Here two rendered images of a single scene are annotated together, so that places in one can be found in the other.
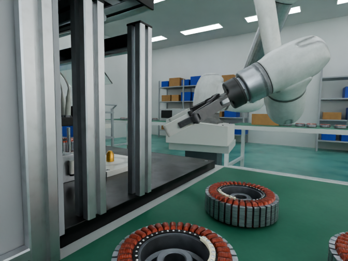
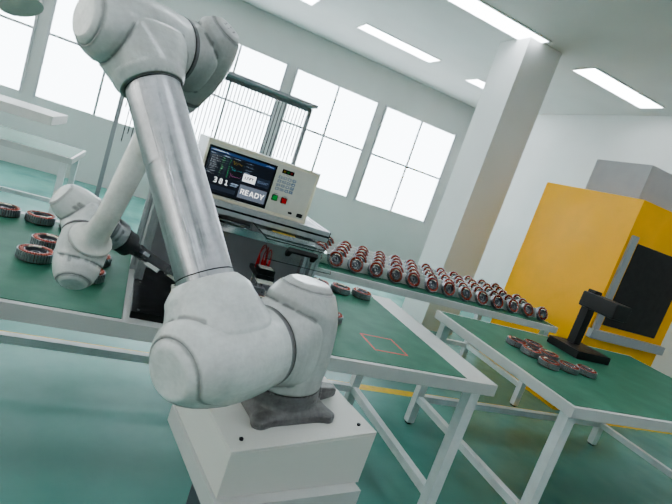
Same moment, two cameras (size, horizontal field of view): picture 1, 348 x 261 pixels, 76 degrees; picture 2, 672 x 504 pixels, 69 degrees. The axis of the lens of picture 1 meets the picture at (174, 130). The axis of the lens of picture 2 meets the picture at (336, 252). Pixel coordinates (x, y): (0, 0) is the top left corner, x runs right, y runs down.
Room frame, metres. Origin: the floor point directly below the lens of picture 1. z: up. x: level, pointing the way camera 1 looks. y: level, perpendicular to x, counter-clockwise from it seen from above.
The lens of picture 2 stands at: (1.83, -0.98, 1.35)
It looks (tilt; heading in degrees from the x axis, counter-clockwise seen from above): 9 degrees down; 123
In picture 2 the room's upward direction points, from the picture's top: 19 degrees clockwise
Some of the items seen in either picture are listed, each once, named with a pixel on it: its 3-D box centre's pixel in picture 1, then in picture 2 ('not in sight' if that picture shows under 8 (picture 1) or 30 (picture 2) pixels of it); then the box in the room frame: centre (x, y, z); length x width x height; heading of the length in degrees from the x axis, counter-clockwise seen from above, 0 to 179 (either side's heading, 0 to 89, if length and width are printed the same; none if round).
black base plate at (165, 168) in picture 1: (76, 164); (225, 306); (0.62, 0.27, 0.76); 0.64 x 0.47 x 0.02; 57
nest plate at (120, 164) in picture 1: (110, 163); not in sight; (0.57, 0.16, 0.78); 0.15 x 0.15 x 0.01; 57
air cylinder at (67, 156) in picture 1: (54, 166); not in sight; (0.44, 0.24, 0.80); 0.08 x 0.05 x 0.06; 57
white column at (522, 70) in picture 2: not in sight; (475, 191); (-0.23, 4.47, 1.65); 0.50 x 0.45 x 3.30; 147
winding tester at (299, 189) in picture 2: not in sight; (250, 176); (0.37, 0.45, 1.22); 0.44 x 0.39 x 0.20; 57
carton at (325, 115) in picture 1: (331, 115); not in sight; (5.44, -3.84, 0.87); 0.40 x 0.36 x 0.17; 147
